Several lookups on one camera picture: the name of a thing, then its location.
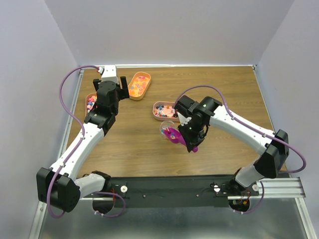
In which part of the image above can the pink tray of wrapped candies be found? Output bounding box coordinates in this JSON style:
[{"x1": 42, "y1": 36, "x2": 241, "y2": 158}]
[{"x1": 85, "y1": 93, "x2": 97, "y2": 115}]

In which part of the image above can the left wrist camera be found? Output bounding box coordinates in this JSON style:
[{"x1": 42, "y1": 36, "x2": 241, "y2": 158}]
[{"x1": 97, "y1": 65, "x2": 119, "y2": 84}]

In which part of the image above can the aluminium frame rail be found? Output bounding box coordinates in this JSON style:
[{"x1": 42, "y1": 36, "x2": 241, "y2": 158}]
[{"x1": 30, "y1": 175, "x2": 318, "y2": 239}]

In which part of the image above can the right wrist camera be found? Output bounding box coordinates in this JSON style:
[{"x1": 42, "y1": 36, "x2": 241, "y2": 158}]
[{"x1": 177, "y1": 113, "x2": 191, "y2": 125}]

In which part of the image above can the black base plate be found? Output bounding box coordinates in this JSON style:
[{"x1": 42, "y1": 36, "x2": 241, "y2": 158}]
[{"x1": 92, "y1": 175, "x2": 259, "y2": 213}]

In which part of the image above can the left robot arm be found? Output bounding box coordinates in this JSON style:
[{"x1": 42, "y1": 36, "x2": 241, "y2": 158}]
[{"x1": 36, "y1": 76, "x2": 129, "y2": 212}]

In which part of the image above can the magenta plastic scoop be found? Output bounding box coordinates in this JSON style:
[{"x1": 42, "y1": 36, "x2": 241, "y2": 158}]
[{"x1": 161, "y1": 127, "x2": 186, "y2": 146}]

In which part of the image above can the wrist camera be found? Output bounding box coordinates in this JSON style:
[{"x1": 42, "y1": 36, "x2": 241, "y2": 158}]
[
  {"x1": 177, "y1": 113, "x2": 191, "y2": 125},
  {"x1": 97, "y1": 65, "x2": 119, "y2": 84}
]

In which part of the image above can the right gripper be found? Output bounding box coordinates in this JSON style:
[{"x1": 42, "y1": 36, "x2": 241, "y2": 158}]
[{"x1": 177, "y1": 119, "x2": 206, "y2": 152}]

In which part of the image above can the orange tray of star candies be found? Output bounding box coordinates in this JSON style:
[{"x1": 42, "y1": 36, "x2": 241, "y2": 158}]
[{"x1": 128, "y1": 72, "x2": 152, "y2": 101}]

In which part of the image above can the clear plastic cup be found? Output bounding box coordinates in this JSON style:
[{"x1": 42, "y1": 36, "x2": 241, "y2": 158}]
[{"x1": 159, "y1": 120, "x2": 177, "y2": 140}]

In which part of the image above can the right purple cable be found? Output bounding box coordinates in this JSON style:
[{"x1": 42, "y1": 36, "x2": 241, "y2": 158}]
[{"x1": 174, "y1": 85, "x2": 307, "y2": 215}]

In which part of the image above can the pink tray of lollipops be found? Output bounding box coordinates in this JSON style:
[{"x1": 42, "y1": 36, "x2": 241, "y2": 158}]
[{"x1": 152, "y1": 101, "x2": 179, "y2": 122}]

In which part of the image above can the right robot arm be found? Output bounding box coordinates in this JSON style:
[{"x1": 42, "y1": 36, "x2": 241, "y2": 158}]
[{"x1": 174, "y1": 96, "x2": 289, "y2": 195}]

